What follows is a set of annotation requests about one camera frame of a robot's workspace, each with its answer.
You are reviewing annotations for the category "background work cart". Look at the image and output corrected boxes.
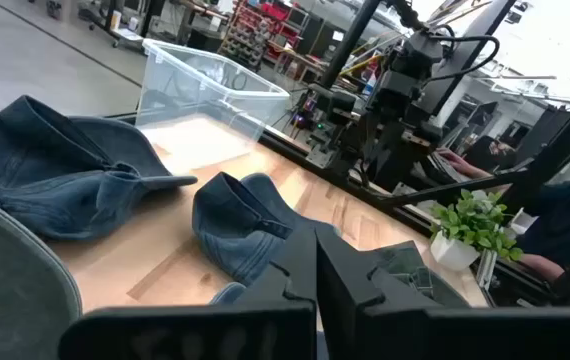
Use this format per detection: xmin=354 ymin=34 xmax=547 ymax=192
xmin=77 ymin=0 xmax=146 ymax=49

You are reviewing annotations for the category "black round support pole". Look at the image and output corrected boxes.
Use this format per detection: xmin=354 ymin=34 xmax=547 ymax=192
xmin=317 ymin=0 xmax=384 ymax=90

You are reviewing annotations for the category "blue denim cap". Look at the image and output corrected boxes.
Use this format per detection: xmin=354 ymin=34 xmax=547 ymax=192
xmin=191 ymin=171 xmax=341 ymax=287
xmin=0 ymin=94 xmax=199 ymax=241
xmin=208 ymin=281 xmax=248 ymax=306

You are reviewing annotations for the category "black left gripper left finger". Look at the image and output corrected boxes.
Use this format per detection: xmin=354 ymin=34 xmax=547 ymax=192
xmin=57 ymin=223 xmax=318 ymax=360

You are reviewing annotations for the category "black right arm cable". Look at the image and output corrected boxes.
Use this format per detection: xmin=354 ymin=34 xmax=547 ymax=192
xmin=427 ymin=33 xmax=501 ymax=84

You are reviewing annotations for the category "clear plastic storage bin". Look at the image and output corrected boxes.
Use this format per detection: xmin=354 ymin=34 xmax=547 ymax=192
xmin=134 ymin=37 xmax=291 ymax=176

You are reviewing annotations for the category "black equipment stand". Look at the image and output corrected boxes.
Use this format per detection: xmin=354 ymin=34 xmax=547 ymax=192
xmin=412 ymin=0 xmax=519 ymax=117

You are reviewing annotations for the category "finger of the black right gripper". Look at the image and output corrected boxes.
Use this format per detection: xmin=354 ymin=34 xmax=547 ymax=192
xmin=388 ymin=122 xmax=411 ymax=191
xmin=367 ymin=122 xmax=390 ymax=189

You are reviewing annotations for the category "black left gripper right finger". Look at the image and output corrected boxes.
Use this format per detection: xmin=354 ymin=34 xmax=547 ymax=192
xmin=316 ymin=229 xmax=570 ymax=360

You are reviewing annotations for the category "person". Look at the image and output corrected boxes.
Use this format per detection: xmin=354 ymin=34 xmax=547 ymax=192
xmin=434 ymin=134 xmax=516 ymax=181
xmin=514 ymin=160 xmax=570 ymax=307

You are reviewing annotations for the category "green plant in white pot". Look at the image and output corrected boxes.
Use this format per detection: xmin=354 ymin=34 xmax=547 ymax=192
xmin=428 ymin=188 xmax=525 ymax=273

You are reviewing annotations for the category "red parts shelf rack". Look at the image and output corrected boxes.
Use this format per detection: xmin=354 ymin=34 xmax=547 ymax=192
xmin=218 ymin=0 xmax=311 ymax=71

